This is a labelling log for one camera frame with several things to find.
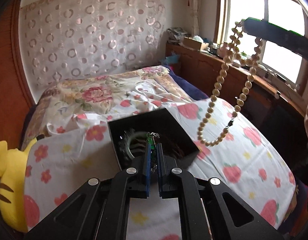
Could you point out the floral rose quilt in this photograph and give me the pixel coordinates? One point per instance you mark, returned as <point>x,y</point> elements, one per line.
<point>76,104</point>

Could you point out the dark blue blanket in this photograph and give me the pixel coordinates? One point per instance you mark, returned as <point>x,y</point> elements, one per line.
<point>190,89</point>

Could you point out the black jewelry box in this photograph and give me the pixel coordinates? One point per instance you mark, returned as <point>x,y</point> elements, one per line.
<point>154,134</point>

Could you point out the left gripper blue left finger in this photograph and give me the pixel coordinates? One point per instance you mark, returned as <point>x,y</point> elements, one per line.
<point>140,181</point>

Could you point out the blue paper bag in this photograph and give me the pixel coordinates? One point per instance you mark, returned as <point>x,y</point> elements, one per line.
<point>170,60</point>

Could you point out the wooden side cabinet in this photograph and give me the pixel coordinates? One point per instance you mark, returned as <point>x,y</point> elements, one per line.
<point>261,108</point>

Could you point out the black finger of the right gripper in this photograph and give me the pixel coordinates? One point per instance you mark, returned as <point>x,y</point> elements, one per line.
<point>275,34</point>

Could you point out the circle pattern sheer curtain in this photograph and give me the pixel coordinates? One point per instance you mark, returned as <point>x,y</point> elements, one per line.
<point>75,39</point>

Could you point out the cardboard box on cabinet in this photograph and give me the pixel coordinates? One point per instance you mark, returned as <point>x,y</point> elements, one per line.
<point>194,44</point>

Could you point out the pink kettle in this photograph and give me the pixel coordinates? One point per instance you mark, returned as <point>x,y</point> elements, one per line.
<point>222,50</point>

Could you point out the strawberry flower print bed cover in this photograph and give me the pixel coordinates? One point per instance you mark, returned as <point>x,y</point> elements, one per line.
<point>79,146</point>

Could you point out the yellow plush toy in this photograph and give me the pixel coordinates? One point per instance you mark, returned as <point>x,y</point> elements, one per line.
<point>18,210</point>

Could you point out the window with wooden frame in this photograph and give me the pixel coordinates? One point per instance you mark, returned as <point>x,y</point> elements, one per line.
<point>282,25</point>

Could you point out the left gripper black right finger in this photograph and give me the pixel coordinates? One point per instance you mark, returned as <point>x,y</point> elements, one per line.
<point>165,164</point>

